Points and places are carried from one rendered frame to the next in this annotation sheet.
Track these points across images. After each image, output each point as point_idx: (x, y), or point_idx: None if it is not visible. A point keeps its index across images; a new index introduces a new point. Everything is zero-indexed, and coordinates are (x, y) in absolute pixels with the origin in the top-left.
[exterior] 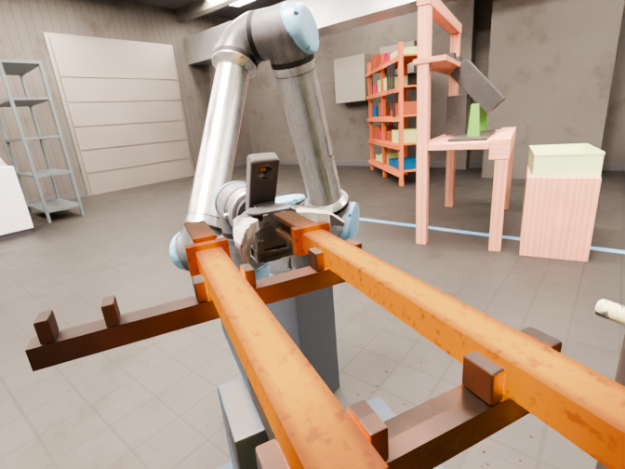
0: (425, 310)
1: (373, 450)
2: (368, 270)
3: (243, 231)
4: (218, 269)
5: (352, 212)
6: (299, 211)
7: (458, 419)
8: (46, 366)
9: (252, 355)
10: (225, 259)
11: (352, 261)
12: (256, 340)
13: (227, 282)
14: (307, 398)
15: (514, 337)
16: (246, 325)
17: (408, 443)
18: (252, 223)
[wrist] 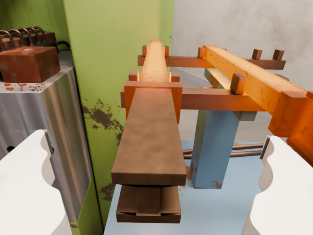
0: (163, 49)
1: (204, 45)
2: (161, 57)
3: (276, 142)
4: (266, 75)
5: None
6: (53, 210)
7: (177, 56)
8: None
9: (228, 52)
10: (266, 81)
11: (162, 61)
12: (227, 53)
13: (251, 67)
14: (214, 48)
15: (152, 45)
16: (233, 56)
17: (191, 56)
18: (266, 190)
